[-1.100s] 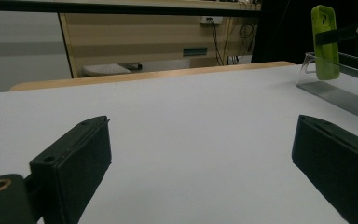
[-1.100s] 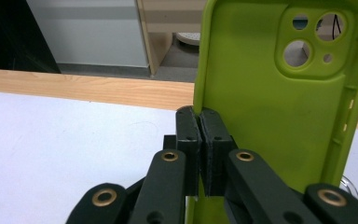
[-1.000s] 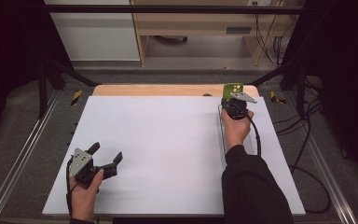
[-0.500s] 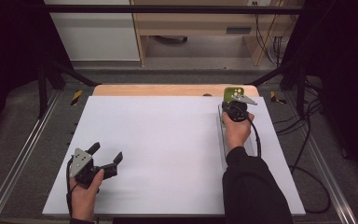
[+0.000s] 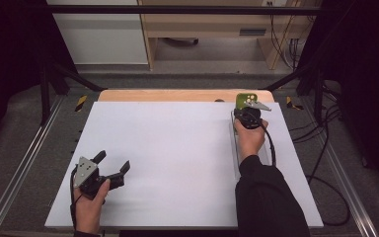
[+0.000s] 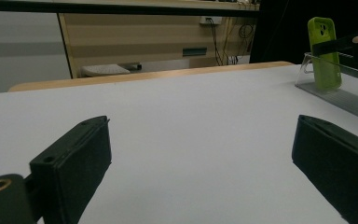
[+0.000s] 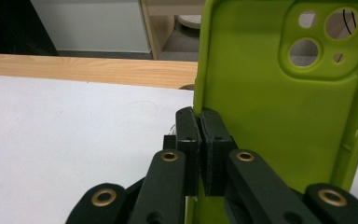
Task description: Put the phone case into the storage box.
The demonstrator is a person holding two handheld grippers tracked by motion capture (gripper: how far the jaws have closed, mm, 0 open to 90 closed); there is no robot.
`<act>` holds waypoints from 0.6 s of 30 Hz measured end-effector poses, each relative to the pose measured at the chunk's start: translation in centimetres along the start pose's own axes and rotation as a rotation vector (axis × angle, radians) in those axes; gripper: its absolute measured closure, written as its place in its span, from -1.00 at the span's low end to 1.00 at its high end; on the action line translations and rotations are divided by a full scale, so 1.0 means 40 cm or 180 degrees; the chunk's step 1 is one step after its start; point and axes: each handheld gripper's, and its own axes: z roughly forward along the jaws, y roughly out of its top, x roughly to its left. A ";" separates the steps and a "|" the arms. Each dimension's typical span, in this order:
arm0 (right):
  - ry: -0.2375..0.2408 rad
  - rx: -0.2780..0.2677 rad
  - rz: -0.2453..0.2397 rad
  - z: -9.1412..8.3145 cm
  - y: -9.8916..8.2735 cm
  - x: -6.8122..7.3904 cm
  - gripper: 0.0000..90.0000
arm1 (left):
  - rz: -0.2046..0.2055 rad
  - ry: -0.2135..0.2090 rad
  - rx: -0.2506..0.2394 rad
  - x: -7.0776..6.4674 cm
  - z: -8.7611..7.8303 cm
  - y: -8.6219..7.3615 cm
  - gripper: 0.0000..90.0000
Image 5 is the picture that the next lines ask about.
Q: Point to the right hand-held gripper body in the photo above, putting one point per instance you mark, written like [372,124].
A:
[248,117]

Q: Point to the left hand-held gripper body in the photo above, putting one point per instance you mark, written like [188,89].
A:
[87,177]

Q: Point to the green phone case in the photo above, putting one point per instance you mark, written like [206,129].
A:
[242,98]

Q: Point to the clear plastic tray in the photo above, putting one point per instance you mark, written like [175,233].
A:
[234,148]

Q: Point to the person's right hand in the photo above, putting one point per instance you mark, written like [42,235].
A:
[250,141]

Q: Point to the person's left hand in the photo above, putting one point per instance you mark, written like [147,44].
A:
[90,210]

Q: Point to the yellow black tape marker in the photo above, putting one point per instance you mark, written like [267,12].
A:
[292,103]
[81,103]

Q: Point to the white table sheet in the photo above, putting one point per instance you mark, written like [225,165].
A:
[171,158]

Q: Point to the light wooden desk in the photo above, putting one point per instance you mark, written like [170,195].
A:
[207,24]

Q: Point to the black item under desk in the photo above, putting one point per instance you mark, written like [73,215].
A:
[181,41]

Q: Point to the white power strip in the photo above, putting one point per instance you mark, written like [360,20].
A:
[269,3]

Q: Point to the white cabinet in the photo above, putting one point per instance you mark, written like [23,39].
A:
[102,39]

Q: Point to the black curtain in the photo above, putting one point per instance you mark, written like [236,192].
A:
[368,65]
[6,49]

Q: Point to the aluminium floor rail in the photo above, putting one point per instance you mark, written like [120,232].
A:
[345,184]
[23,164]

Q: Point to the black frame strut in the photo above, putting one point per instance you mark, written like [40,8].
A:
[65,77]
[309,75]

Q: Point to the black horizontal frame bar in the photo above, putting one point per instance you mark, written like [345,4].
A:
[177,10]

